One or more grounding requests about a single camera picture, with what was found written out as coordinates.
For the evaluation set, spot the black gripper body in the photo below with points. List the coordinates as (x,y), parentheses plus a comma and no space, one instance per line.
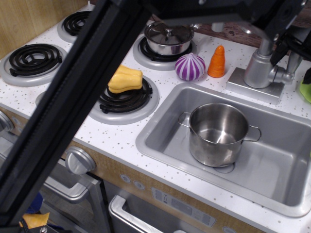
(298,40)

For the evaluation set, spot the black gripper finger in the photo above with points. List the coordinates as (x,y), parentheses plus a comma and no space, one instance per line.
(307,77)
(279,52)

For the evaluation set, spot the silver faucet lever handle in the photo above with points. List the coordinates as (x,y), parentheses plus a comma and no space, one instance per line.
(285,75)

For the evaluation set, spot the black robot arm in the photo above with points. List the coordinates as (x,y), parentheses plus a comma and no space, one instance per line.
(101,46)

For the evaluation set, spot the green toy object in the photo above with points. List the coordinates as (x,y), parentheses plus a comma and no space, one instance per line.
(305,90)

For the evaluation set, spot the silver toy faucet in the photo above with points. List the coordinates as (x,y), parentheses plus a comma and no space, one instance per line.
(253,81)

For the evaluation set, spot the orange toy carrot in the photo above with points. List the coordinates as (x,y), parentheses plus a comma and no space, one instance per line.
(216,67)

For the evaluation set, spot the purple striped toy onion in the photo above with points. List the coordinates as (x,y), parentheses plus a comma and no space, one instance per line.
(190,67)

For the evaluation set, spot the grey toy sink basin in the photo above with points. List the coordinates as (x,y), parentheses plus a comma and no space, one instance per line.
(274,172)

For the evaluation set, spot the tall steel pot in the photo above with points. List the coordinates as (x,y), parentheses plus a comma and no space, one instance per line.
(217,132)

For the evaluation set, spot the lidded steel pan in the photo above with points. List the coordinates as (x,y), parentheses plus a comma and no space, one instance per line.
(168,40)

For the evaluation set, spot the back right stove burner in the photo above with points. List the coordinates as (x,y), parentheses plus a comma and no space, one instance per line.
(149,59)

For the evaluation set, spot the stove burner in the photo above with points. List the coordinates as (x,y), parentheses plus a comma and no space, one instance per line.
(127,107)
(149,59)
(69,28)
(32,65)

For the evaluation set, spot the yellow toy squash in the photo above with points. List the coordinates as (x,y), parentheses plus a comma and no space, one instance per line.
(125,79)

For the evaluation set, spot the front right stove burner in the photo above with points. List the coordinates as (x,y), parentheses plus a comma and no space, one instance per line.
(127,107)

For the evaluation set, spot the back left stove burner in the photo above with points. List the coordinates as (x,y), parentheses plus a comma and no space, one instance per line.
(69,28)

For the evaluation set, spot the silver oven dial knob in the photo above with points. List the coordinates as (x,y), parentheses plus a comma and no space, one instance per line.
(78,162)

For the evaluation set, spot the silver front stove knob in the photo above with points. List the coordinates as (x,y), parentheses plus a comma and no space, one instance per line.
(39,98)

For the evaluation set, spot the front left stove burner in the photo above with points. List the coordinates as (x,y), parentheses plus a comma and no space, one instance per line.
(32,65)

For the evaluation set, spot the blue object below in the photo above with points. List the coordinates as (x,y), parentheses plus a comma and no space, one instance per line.
(35,205)

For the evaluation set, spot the yellow cloth below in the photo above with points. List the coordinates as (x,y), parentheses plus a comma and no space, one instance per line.
(35,220)

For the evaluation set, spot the silver dishwasher door handle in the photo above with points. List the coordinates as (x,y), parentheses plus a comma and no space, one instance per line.
(124,222)

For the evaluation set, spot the silver oven door handle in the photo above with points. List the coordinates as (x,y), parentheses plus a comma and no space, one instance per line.
(74,188)

